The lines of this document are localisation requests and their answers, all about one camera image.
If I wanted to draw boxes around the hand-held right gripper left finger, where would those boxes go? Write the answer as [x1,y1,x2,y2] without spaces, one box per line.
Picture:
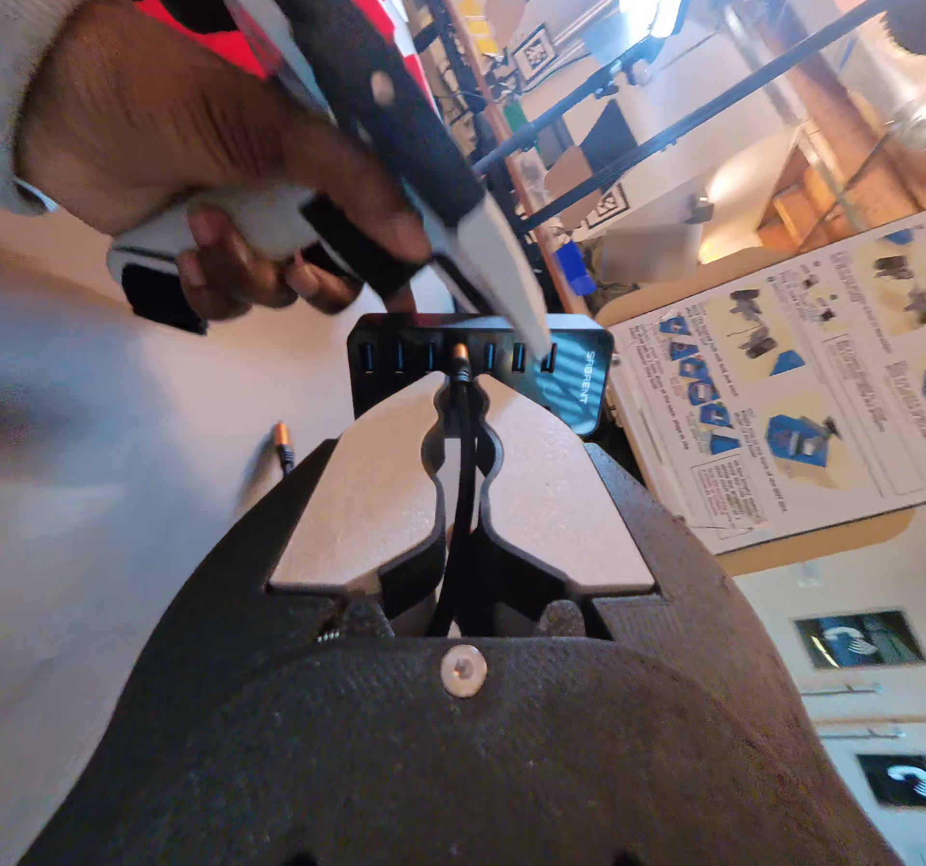
[268,372,446,619]

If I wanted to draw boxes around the black cable orange plugs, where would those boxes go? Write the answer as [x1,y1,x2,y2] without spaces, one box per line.
[271,343,484,637]

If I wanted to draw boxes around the person's left hand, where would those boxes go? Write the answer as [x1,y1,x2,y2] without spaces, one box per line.
[16,0,434,323]

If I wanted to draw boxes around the framed black white marker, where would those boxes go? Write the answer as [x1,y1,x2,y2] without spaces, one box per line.
[582,182,630,232]
[510,23,559,83]

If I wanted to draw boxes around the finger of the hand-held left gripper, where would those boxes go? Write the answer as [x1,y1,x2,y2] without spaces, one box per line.
[427,194,557,362]

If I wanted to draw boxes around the black light stand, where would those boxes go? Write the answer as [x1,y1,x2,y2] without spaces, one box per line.
[470,0,891,230]

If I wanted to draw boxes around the black sign white symbol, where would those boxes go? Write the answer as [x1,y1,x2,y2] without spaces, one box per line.
[857,750,926,809]
[792,609,926,672]

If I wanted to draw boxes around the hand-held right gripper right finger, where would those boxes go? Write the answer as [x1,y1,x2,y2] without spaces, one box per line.
[466,377,657,626]

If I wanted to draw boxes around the blue plastic bin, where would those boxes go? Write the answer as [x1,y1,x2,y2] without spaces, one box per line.
[553,240,598,297]

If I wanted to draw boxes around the instruction poster board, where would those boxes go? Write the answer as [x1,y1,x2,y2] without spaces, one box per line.
[593,211,926,577]

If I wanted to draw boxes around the black usb hub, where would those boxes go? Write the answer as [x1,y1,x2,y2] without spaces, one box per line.
[346,312,616,439]

